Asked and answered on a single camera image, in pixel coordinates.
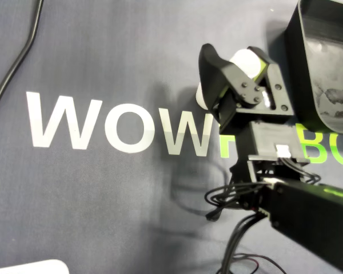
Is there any black gripper servo housing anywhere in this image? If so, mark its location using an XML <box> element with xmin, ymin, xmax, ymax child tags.
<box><xmin>198</xmin><ymin>43</ymin><xmax>295</xmax><ymax>134</ymax></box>

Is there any black plastic tray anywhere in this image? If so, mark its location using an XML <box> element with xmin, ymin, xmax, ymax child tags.
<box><xmin>285</xmin><ymin>0</ymin><xmax>343</xmax><ymax>135</ymax></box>

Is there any dark mat with WOWROBO print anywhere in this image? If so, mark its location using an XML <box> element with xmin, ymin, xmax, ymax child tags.
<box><xmin>0</xmin><ymin>0</ymin><xmax>343</xmax><ymax>274</ymax></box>

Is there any thick black cable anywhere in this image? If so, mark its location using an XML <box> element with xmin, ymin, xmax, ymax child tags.
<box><xmin>0</xmin><ymin>0</ymin><xmax>45</xmax><ymax>125</ymax></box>

